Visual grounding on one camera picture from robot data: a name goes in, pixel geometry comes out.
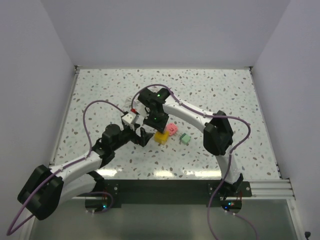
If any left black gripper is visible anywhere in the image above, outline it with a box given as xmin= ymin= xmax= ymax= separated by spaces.
xmin=111 ymin=123 xmax=153 ymax=152

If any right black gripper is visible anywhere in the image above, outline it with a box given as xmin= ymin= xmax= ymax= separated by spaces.
xmin=143 ymin=111 xmax=169 ymax=136

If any yellow cube socket adapter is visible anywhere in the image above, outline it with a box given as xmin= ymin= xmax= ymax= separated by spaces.
xmin=154 ymin=131 xmax=170 ymax=145

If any pink plug adapter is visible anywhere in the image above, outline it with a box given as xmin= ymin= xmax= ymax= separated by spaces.
xmin=166 ymin=123 xmax=178 ymax=136

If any green plug adapter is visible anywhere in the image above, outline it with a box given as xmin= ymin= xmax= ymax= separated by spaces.
xmin=179 ymin=133 xmax=191 ymax=145

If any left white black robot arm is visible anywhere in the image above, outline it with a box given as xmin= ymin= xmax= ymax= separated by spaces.
xmin=17 ymin=123 xmax=154 ymax=220

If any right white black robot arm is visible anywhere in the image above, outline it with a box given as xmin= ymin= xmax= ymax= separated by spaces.
xmin=137 ymin=87 xmax=244 ymax=197

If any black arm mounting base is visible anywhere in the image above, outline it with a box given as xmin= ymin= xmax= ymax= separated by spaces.
xmin=85 ymin=179 xmax=253 ymax=211

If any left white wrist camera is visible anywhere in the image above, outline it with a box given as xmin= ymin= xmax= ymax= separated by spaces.
xmin=121 ymin=112 xmax=139 ymax=127

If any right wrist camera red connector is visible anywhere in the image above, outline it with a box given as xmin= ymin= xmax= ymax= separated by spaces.
xmin=130 ymin=105 xmax=149 ymax=119

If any white power strip cord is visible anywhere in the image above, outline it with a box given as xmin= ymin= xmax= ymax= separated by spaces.
xmin=123 ymin=95 xmax=140 ymax=110

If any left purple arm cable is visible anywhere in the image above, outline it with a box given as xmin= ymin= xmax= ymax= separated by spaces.
xmin=5 ymin=99 xmax=128 ymax=237

